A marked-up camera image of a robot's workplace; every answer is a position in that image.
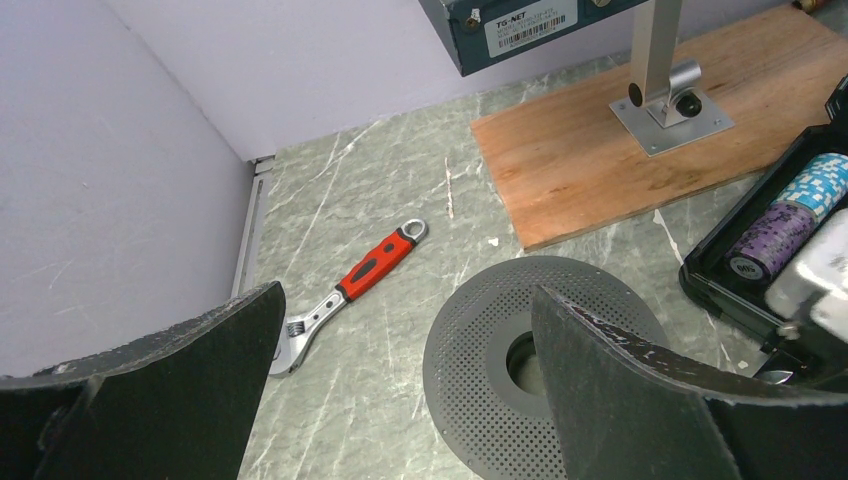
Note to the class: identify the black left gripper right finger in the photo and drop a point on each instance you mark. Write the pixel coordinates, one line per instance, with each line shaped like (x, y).
(628, 408)

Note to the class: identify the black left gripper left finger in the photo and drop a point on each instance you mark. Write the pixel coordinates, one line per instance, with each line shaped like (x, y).
(179, 403)

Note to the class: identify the purple poker chip stack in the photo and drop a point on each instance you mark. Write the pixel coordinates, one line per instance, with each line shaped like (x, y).
(770, 241)

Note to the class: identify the blue white poker chip stack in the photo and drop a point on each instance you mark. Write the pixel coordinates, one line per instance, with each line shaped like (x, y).
(820, 185)

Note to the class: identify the black poker set case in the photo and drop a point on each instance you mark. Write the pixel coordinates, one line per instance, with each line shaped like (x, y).
(798, 351)

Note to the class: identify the black perforated filament spool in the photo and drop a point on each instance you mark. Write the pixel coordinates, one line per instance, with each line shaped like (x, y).
(498, 429)

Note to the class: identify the wooden base board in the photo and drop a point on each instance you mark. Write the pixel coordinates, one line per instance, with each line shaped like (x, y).
(584, 157)

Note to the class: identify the red handled adjustable wrench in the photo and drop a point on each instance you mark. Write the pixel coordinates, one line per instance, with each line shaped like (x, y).
(299, 331)

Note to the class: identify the grey metal stand bracket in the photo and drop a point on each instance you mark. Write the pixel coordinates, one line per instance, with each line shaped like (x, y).
(665, 108)

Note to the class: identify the dark teal network switch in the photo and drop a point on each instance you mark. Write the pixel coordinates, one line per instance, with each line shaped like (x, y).
(478, 34)

